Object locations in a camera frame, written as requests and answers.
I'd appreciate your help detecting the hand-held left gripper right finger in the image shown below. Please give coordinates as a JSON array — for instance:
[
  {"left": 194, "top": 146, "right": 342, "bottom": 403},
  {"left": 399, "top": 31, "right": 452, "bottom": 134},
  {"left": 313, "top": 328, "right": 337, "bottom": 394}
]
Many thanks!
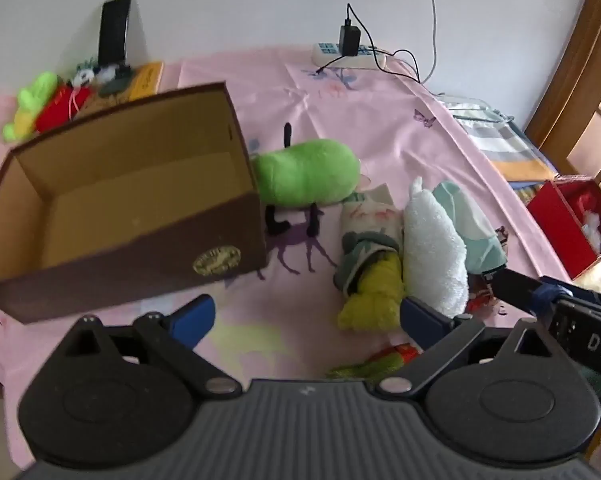
[{"left": 378, "top": 296, "right": 554, "bottom": 395}]

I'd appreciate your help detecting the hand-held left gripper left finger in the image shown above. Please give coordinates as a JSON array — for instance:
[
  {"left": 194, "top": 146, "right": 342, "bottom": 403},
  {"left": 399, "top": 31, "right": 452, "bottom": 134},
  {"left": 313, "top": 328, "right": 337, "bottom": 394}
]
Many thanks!
[{"left": 60, "top": 294, "right": 244, "bottom": 395}]

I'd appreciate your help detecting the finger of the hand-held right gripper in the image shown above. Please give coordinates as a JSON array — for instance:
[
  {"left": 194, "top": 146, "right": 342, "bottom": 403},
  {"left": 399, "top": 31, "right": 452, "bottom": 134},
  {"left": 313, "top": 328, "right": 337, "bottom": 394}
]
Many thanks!
[{"left": 491, "top": 270, "right": 571, "bottom": 313}]

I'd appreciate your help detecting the red and green plush toy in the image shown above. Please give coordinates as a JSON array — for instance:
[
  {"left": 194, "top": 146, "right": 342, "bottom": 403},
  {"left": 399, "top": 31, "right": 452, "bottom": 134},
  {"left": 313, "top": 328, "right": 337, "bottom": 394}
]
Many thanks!
[{"left": 325, "top": 342, "right": 422, "bottom": 381}]

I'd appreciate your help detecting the olive green plush toy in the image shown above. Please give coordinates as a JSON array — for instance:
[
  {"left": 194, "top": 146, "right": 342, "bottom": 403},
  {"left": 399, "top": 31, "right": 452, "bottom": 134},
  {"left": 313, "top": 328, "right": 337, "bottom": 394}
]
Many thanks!
[{"left": 333, "top": 247, "right": 406, "bottom": 332}]

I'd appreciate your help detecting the mint green plush doll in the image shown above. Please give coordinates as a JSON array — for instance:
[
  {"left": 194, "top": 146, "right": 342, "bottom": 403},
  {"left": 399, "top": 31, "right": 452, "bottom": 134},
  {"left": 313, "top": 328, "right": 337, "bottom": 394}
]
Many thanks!
[{"left": 431, "top": 180, "right": 511, "bottom": 318}]

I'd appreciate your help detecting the brown cardboard box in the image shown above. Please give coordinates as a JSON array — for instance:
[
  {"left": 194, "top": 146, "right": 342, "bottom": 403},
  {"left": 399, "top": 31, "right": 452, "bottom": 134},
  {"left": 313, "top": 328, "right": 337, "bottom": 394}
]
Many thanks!
[{"left": 0, "top": 82, "right": 270, "bottom": 324}]

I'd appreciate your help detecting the green bean plush toy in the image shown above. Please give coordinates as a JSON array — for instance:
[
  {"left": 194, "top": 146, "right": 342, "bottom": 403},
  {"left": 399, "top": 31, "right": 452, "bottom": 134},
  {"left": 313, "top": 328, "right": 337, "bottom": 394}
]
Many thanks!
[{"left": 250, "top": 122, "right": 362, "bottom": 237}]

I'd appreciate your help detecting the red box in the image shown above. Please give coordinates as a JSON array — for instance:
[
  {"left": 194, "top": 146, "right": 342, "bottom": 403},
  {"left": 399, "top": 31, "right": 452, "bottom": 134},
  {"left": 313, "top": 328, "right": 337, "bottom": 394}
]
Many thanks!
[{"left": 527, "top": 175, "right": 601, "bottom": 281}]

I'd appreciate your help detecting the checked folded bedding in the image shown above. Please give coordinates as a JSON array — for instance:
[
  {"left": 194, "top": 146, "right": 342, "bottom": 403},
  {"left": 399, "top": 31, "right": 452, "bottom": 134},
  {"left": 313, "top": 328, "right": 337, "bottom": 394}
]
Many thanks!
[{"left": 445, "top": 94, "right": 557, "bottom": 182}]

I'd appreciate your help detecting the pink printed bedsheet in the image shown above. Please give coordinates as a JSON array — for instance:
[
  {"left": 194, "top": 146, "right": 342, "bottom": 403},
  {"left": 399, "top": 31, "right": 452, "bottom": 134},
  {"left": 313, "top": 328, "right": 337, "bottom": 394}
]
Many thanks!
[{"left": 0, "top": 47, "right": 584, "bottom": 468}]

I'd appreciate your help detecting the yellow book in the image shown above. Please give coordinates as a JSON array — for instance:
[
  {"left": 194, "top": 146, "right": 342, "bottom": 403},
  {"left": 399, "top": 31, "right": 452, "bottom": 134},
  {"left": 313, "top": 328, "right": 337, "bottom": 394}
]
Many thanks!
[{"left": 78, "top": 61, "right": 164, "bottom": 116}]

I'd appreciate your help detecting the dark green phone stand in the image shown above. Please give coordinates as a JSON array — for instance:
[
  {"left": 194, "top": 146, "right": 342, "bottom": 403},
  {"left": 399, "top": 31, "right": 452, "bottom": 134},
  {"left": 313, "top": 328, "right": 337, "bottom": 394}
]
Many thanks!
[{"left": 98, "top": 62, "right": 134, "bottom": 98}]

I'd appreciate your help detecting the small panda plush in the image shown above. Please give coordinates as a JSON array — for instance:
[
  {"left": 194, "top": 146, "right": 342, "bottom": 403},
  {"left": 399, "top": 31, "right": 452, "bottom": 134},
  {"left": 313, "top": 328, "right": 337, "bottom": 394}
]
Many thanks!
[{"left": 72, "top": 57, "right": 117, "bottom": 87}]

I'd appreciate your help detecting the white power strip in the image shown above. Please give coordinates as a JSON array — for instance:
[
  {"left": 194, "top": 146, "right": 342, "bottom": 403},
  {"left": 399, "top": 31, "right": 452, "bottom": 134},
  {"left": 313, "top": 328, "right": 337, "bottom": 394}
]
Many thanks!
[{"left": 313, "top": 42, "right": 387, "bottom": 69}]

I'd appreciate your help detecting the lime green plush toy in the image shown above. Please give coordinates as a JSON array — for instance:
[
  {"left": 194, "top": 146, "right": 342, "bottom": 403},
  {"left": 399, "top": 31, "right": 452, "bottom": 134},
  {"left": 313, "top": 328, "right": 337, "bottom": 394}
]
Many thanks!
[{"left": 2, "top": 72, "right": 60, "bottom": 142}]

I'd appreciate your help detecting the black charger adapter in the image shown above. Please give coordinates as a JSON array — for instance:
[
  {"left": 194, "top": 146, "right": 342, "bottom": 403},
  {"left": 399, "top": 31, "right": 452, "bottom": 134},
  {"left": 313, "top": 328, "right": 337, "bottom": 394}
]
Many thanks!
[{"left": 338, "top": 24, "right": 362, "bottom": 56}]

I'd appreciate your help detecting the black smartphone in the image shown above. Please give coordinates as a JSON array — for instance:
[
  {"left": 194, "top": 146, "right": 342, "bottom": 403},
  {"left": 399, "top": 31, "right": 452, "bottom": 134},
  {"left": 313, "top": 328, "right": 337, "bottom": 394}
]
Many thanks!
[{"left": 98, "top": 0, "right": 132, "bottom": 68}]

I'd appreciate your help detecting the wooden door frame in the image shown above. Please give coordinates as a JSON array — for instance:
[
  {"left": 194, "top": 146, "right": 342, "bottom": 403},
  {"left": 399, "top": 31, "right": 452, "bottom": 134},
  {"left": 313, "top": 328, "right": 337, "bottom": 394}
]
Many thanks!
[{"left": 525, "top": 0, "right": 601, "bottom": 188}]

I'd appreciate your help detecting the black charger cable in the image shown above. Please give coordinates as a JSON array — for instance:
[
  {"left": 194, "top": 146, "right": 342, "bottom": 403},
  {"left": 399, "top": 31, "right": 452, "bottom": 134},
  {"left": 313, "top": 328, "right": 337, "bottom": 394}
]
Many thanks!
[{"left": 313, "top": 3, "right": 422, "bottom": 84}]

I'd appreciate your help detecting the white wall cable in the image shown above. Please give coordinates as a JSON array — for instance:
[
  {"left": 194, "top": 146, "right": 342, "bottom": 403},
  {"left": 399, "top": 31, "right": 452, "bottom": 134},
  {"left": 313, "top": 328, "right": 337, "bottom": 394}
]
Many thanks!
[{"left": 425, "top": 0, "right": 439, "bottom": 86}]

